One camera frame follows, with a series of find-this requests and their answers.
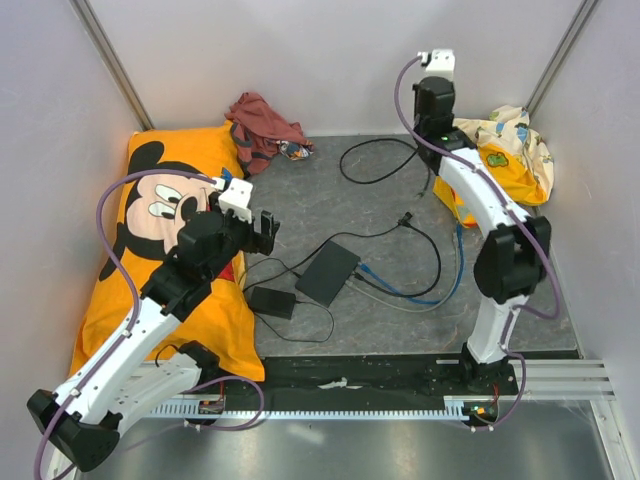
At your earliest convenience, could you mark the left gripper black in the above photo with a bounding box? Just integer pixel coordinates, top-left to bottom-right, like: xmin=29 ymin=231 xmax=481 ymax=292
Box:
xmin=204 ymin=192 xmax=279 ymax=281

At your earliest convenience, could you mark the black power adapter brick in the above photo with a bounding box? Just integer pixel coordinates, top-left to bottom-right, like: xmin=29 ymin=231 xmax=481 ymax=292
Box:
xmin=249 ymin=287 xmax=297 ymax=320

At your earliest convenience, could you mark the black network switch box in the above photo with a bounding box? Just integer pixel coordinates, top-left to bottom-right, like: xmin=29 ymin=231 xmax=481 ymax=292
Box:
xmin=295 ymin=241 xmax=361 ymax=308

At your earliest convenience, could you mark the blue ethernet cable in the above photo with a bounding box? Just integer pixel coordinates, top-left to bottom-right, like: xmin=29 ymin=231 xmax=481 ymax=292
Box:
xmin=359 ymin=224 xmax=466 ymax=306

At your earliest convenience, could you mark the black power cord with plug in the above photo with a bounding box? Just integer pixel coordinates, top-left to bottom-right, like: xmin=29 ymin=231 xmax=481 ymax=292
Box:
xmin=242 ymin=211 xmax=443 ymax=344

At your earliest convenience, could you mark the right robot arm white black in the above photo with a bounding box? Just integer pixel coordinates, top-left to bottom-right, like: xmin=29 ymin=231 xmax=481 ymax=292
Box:
xmin=412 ymin=76 xmax=551 ymax=394

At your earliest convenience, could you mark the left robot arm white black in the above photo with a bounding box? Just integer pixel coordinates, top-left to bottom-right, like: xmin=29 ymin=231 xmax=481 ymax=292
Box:
xmin=27 ymin=209 xmax=280 ymax=472

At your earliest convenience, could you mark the maroon crumpled garment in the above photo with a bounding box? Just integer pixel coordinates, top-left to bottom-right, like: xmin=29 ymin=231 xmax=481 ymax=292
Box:
xmin=225 ymin=92 xmax=314 ymax=177

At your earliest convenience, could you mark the orange Mickey Mouse pillow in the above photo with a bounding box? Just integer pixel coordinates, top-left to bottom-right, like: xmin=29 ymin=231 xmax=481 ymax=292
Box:
xmin=70 ymin=121 xmax=265 ymax=382

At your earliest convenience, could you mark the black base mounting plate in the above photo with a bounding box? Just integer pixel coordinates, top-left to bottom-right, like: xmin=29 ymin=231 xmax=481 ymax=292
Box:
xmin=164 ymin=352 xmax=521 ymax=414

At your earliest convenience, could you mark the yellow patterned children's garment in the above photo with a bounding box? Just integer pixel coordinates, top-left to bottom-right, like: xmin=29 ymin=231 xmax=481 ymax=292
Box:
xmin=453 ymin=105 xmax=554 ymax=206

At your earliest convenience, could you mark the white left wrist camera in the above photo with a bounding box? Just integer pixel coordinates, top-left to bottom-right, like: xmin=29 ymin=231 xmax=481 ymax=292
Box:
xmin=213 ymin=177 xmax=254 ymax=224

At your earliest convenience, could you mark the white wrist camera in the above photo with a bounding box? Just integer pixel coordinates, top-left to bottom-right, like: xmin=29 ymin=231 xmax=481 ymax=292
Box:
xmin=213 ymin=177 xmax=254 ymax=224
xmin=418 ymin=49 xmax=456 ymax=82

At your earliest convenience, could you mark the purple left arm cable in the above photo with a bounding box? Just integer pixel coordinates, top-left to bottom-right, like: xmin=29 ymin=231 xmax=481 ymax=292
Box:
xmin=32 ymin=168 xmax=221 ymax=480

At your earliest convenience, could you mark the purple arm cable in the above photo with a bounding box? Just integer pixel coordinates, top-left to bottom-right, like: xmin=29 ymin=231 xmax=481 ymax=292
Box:
xmin=32 ymin=168 xmax=221 ymax=480
xmin=395 ymin=54 xmax=561 ymax=431

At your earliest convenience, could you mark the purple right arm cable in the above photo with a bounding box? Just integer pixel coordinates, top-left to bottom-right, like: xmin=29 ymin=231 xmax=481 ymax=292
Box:
xmin=395 ymin=54 xmax=561 ymax=431

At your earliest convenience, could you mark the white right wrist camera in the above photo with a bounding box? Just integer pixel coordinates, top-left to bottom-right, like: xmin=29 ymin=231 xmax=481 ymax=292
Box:
xmin=418 ymin=49 xmax=456 ymax=82

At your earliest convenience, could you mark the slotted aluminium cable duct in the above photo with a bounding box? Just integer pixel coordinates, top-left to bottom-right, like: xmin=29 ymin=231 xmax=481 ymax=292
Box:
xmin=149 ymin=392 xmax=496 ymax=421

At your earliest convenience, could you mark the left aluminium corner post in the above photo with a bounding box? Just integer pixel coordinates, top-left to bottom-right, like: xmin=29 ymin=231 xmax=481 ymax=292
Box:
xmin=69 ymin=0 xmax=155 ymax=131

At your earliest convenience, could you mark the aluminium corner post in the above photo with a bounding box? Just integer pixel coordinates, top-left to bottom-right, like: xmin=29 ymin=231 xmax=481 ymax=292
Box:
xmin=69 ymin=0 xmax=155 ymax=131
xmin=525 ymin=0 xmax=601 ymax=119

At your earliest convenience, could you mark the right aluminium corner post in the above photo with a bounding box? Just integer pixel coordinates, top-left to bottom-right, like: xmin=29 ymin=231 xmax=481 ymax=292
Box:
xmin=525 ymin=0 xmax=601 ymax=119

